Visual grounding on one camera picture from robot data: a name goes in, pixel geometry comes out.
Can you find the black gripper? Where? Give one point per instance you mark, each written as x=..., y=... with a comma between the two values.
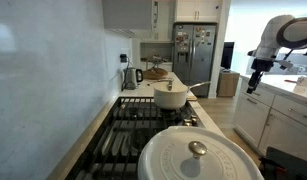
x=262, y=66

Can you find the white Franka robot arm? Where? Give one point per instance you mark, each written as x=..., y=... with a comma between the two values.
x=271, y=33

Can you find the wooden side cabinet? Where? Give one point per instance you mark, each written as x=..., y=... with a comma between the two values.
x=228, y=84

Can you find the black monitor screen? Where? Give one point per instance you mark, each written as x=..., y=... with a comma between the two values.
x=228, y=55

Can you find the white kitchen island cabinet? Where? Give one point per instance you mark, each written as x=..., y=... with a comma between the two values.
x=276, y=123

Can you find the small white box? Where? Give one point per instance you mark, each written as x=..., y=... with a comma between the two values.
x=302, y=85

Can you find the wooden spatula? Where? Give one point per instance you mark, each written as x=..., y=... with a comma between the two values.
x=191, y=98

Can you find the stainless steel refrigerator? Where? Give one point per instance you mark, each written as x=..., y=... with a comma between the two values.
x=194, y=56

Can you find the black chair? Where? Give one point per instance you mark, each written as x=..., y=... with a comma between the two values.
x=289, y=166

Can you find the white lidded Dutch oven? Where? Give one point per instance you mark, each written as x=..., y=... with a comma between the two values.
x=199, y=160

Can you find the white cabinet above refrigerator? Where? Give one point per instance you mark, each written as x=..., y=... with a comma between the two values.
x=197, y=10

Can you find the wide white upper cabinet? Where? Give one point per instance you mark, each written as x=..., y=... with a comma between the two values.
x=163, y=20

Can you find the silver toaster appliance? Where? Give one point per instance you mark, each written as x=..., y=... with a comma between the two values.
x=131, y=78

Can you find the black gas cooktop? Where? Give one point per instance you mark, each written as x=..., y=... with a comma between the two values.
x=126, y=133

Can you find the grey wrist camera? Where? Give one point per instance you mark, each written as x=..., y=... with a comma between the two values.
x=283, y=64

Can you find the black wall plug adapter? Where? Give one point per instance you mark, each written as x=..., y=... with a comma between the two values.
x=123, y=58

